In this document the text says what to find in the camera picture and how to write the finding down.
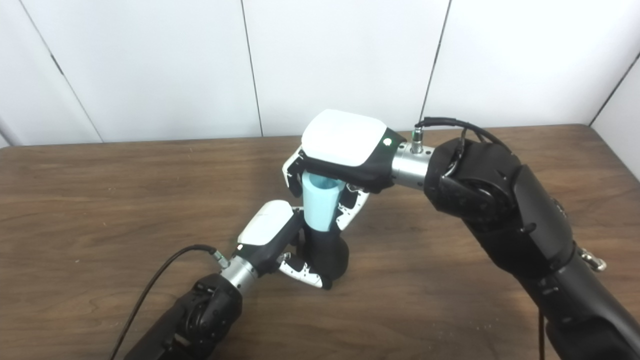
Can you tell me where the white corner post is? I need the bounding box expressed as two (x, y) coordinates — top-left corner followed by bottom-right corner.
(0, 116), (24, 147)

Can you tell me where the black flared nozzle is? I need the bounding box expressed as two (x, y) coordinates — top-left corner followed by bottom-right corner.
(305, 227), (350, 282)

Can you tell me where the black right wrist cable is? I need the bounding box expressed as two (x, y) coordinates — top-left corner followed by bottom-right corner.
(409, 116), (547, 360)

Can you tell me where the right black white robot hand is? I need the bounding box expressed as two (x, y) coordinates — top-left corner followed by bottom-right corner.
(281, 108), (407, 231)

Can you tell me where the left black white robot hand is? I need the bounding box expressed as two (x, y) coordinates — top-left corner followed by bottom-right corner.
(234, 199), (325, 291)

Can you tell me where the light blue cylinder cup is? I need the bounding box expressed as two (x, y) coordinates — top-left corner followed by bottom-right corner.
(301, 171), (347, 233)

